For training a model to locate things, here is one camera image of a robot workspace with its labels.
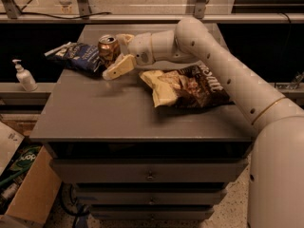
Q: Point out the cardboard box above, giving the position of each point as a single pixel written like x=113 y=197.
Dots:
x=33 y=200

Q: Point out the sea salt chip bag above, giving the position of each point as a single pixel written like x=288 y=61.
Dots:
x=190 y=87

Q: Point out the green package in box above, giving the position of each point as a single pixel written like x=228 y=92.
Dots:
x=20 y=163

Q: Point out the blue chip bag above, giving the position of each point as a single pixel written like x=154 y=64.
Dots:
x=79 y=57

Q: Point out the white pump bottle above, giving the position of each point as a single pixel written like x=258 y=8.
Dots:
x=24 y=76

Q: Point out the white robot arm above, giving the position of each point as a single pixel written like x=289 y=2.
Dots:
x=277 y=164

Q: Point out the grey drawer cabinet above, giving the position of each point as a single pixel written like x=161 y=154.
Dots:
x=128 y=159

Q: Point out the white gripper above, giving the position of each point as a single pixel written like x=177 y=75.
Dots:
x=141 y=48

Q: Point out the orange soda can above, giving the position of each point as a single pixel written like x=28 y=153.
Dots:
x=109 y=49

